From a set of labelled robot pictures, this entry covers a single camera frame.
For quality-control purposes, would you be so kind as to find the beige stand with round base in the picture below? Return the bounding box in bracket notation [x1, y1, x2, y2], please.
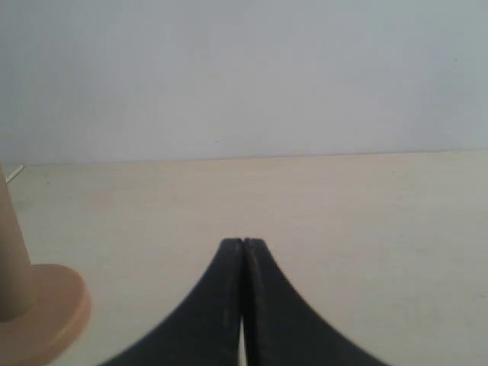
[1, 180, 91, 365]

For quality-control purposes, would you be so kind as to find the small white stick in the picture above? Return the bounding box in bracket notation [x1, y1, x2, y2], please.
[5, 165, 24, 184]

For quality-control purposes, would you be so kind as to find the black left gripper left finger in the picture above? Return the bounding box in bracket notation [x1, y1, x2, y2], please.
[105, 239, 243, 366]

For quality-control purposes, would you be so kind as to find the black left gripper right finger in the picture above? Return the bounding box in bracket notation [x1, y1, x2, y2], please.
[242, 239, 384, 366]

